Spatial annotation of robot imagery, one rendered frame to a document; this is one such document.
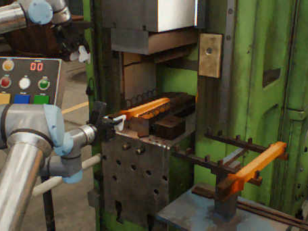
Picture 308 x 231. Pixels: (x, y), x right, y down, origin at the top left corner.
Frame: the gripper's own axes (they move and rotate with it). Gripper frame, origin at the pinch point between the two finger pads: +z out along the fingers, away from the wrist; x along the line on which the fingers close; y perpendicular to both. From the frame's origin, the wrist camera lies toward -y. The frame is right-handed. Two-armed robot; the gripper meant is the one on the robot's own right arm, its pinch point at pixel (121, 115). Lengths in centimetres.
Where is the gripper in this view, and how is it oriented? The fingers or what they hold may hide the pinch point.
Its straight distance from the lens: 157.6
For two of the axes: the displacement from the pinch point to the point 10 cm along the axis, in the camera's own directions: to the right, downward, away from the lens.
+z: 5.7, -2.6, 7.8
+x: 8.2, 1.8, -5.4
